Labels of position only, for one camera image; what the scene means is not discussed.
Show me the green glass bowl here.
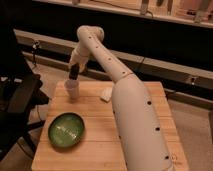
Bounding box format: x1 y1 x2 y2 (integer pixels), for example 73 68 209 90
48 112 85 148

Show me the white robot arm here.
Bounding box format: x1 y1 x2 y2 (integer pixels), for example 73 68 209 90
69 25 175 171

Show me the white sponge block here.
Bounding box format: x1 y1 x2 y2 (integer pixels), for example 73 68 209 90
100 88 112 102

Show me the black chair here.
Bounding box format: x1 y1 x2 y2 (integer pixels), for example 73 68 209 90
0 26 49 161

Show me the wooden table board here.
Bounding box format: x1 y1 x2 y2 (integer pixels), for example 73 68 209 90
31 81 189 171

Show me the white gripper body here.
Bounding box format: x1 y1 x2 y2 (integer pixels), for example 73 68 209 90
68 47 90 72

